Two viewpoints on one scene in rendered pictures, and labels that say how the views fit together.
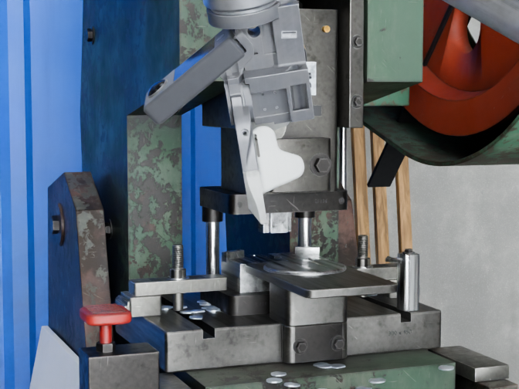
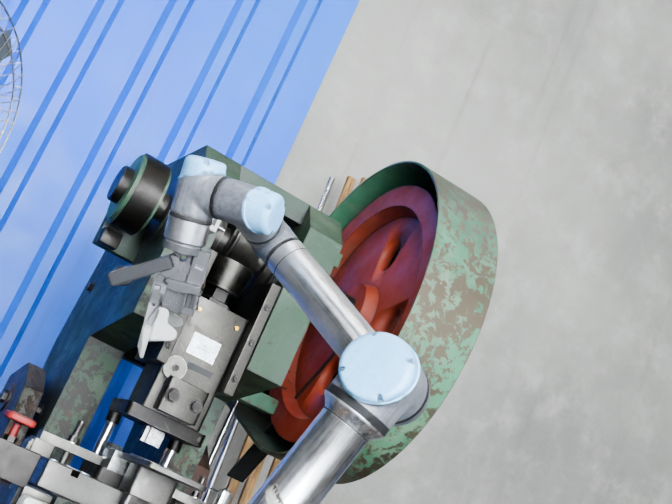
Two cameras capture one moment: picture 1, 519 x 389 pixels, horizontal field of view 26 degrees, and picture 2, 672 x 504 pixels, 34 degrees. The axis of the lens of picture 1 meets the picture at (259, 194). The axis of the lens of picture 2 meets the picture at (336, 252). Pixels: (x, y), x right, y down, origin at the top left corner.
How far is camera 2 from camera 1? 0.88 m
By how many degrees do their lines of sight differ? 21
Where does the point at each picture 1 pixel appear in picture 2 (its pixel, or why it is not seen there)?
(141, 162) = (84, 369)
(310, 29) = (227, 324)
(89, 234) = (26, 404)
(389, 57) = (267, 361)
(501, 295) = not seen: outside the picture
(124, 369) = (15, 455)
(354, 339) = not seen: outside the picture
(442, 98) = (295, 417)
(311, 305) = (148, 486)
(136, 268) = not seen: hidden behind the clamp
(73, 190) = (29, 374)
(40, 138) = (15, 363)
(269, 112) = (171, 303)
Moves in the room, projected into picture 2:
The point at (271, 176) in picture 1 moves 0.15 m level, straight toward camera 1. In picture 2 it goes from (156, 333) to (152, 317)
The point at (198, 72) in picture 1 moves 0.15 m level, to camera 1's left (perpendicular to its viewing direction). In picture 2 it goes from (144, 266) to (65, 231)
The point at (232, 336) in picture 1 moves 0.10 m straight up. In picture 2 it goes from (88, 483) to (109, 439)
